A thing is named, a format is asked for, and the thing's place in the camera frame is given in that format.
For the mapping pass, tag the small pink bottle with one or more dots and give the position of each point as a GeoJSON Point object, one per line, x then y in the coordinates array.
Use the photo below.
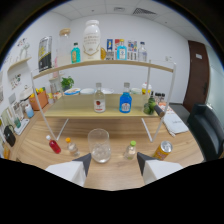
{"type": "Point", "coordinates": [55, 62]}

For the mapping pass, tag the yellow soda can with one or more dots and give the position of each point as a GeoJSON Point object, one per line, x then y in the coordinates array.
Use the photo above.
{"type": "Point", "coordinates": [162, 151]}

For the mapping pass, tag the large white bottle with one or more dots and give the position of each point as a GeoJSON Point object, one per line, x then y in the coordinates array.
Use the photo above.
{"type": "Point", "coordinates": [91, 41]}

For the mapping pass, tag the black and yellow can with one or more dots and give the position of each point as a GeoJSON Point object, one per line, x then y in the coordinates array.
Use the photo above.
{"type": "Point", "coordinates": [45, 55]}

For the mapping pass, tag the tall clear bottle cork lid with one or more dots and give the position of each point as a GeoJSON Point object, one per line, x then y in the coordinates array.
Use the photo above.
{"type": "Point", "coordinates": [64, 48]}

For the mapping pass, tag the light blue square bottle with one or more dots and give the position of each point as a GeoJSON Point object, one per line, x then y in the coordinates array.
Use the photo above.
{"type": "Point", "coordinates": [121, 51]}

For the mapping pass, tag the green potted plant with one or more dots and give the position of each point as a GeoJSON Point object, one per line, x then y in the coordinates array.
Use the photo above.
{"type": "Point", "coordinates": [67, 82]}

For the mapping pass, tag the blue wall poster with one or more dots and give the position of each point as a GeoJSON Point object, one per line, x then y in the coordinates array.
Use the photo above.
{"type": "Point", "coordinates": [110, 48]}

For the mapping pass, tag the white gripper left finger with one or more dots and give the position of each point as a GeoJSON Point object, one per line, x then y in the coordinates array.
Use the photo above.
{"type": "Point", "coordinates": [71, 170]}

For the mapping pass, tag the brown sauce bottle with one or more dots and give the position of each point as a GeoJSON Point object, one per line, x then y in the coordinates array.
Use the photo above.
{"type": "Point", "coordinates": [151, 96]}

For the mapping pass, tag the wooden wall shelf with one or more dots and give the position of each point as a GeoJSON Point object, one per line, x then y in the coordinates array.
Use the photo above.
{"type": "Point", "coordinates": [19, 64]}

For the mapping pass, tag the red wall poster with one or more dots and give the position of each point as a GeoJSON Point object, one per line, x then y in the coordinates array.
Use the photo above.
{"type": "Point", "coordinates": [116, 44]}

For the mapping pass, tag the white figurine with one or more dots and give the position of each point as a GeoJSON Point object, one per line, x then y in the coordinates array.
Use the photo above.
{"type": "Point", "coordinates": [24, 48]}

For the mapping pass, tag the ceiling air vent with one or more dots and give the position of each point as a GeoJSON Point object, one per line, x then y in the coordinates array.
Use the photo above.
{"type": "Point", "coordinates": [144, 11]}

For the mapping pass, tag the multicolour wall poster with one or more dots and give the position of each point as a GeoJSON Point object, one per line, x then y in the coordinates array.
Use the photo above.
{"type": "Point", "coordinates": [132, 50]}

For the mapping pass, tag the clear bottle green cap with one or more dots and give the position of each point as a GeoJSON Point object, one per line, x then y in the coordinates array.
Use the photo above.
{"type": "Point", "coordinates": [130, 151]}

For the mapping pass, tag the black kettle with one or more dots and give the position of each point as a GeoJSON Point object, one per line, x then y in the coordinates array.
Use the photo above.
{"type": "Point", "coordinates": [9, 136]}

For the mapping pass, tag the clear drinking glass with ice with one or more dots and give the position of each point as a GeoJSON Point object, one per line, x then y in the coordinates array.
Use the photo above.
{"type": "Point", "coordinates": [99, 148]}

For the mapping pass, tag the yellow cup with white lid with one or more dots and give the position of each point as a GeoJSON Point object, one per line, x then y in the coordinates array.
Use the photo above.
{"type": "Point", "coordinates": [146, 88]}

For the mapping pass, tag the small clear bottle orange cap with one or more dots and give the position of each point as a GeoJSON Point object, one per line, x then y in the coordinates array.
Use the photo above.
{"type": "Point", "coordinates": [73, 149]}

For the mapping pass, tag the blue liquid bottle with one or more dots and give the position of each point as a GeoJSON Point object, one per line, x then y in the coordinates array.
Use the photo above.
{"type": "Point", "coordinates": [125, 101]}

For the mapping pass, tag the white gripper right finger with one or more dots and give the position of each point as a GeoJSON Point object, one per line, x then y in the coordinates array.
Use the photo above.
{"type": "Point", "coordinates": [156, 170]}

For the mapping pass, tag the white-framed wooden two-tier shelf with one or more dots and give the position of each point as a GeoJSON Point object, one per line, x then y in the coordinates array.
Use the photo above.
{"type": "Point", "coordinates": [100, 62]}

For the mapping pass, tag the brown door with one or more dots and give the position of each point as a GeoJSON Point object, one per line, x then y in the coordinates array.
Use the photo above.
{"type": "Point", "coordinates": [197, 76]}

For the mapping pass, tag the small teal bottle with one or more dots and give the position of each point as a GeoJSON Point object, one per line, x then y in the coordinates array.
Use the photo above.
{"type": "Point", "coordinates": [75, 55]}

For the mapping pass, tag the white folded cloth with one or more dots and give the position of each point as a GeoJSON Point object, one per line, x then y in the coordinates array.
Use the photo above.
{"type": "Point", "coordinates": [175, 124]}

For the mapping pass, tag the small clear bottle blue cap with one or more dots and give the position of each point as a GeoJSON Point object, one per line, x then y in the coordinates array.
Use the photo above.
{"type": "Point", "coordinates": [142, 53]}

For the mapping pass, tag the black armchair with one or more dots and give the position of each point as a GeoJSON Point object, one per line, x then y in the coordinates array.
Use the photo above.
{"type": "Point", "coordinates": [206, 133]}

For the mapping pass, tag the patterned white bowl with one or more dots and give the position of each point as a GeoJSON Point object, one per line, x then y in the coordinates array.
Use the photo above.
{"type": "Point", "coordinates": [108, 90]}

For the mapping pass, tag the blue-rimmed bowl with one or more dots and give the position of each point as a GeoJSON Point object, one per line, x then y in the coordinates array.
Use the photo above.
{"type": "Point", "coordinates": [72, 91]}

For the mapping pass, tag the small wall stickers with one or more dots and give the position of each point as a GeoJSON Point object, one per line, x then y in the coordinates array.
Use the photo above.
{"type": "Point", "coordinates": [15, 81]}

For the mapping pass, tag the small red liquid bottle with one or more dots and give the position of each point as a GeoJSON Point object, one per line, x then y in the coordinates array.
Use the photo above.
{"type": "Point", "coordinates": [55, 147]}

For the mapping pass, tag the clear bottle with red label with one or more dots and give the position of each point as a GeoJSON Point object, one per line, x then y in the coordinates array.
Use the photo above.
{"type": "Point", "coordinates": [99, 101]}

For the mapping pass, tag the orange basket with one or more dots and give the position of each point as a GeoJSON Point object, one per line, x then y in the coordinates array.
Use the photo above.
{"type": "Point", "coordinates": [39, 101]}

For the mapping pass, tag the white kitchen scale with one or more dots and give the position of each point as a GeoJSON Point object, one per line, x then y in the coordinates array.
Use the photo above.
{"type": "Point", "coordinates": [21, 127]}

